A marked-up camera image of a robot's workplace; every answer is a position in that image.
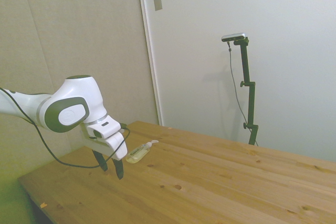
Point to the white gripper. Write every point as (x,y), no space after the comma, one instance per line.
(118,148)

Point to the small yellow object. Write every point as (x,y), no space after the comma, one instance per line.
(136,154)

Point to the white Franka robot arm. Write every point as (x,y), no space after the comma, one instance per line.
(76,90)

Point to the small orange tape scrap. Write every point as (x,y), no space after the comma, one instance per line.
(43,204)

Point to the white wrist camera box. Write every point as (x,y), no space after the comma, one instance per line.
(105,129)

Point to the white door frame trim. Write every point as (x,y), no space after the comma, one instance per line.
(151,51)

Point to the black jointed camera stand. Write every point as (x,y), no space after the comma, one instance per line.
(245,61)

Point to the grey wall plate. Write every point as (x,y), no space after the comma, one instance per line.
(157,1)

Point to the silver exterior camera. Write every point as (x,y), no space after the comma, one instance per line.
(233,37)

